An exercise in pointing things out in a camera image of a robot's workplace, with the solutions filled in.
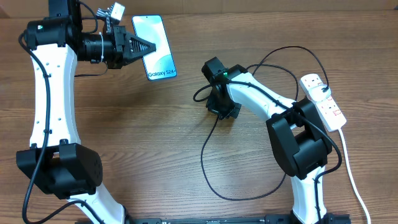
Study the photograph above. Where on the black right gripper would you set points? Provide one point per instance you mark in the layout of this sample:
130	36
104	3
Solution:
213	107

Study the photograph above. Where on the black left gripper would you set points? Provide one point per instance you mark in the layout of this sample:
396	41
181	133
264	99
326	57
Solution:
124	55

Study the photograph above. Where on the blue Galaxy smartphone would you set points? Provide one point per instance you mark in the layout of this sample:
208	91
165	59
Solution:
158	64

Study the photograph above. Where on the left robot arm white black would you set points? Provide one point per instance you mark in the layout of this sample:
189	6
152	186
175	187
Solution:
56	162

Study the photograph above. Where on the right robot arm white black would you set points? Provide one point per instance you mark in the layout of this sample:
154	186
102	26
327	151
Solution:
299	142

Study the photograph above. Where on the white charger adapter plug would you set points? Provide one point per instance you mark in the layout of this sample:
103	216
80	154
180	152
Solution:
319	93

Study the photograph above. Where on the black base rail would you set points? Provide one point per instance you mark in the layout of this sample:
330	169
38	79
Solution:
329	218

